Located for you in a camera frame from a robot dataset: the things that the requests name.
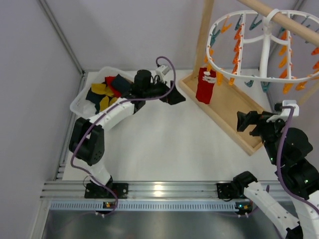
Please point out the white round clip hanger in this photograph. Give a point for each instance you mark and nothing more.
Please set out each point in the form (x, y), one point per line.
(251, 28)

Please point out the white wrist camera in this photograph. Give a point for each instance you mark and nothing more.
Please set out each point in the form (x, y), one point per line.
(162, 71)
(284, 109)

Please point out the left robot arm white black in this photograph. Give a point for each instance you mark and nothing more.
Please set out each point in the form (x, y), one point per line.
(141, 77)

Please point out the aluminium rail base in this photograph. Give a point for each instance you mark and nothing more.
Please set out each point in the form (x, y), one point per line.
(143, 196)

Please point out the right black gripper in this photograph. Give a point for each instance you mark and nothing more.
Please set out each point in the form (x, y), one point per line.
(254, 123)

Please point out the white plastic basket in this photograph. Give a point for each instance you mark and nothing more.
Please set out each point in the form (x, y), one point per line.
(87, 102)

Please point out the red thin sock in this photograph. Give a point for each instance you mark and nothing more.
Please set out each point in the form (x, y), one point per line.
(205, 85)

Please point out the white sock in basket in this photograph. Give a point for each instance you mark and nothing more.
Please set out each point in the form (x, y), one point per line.
(89, 109)

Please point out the navy patterned sock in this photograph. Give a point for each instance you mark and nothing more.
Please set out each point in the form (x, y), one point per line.
(93, 97)

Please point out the mustard yellow sock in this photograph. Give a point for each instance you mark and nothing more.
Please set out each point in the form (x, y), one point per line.
(102, 89)
(106, 102)

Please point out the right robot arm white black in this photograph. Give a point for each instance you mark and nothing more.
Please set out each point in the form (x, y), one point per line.
(287, 148)

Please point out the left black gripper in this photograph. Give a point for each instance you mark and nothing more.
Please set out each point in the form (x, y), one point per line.
(168, 93)

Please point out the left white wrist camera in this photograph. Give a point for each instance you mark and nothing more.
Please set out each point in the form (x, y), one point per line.
(162, 71)

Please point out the dark navy sock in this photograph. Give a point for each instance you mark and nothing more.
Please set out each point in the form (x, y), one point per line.
(121, 84)

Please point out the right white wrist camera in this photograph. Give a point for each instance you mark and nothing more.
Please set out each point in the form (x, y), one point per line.
(284, 109)

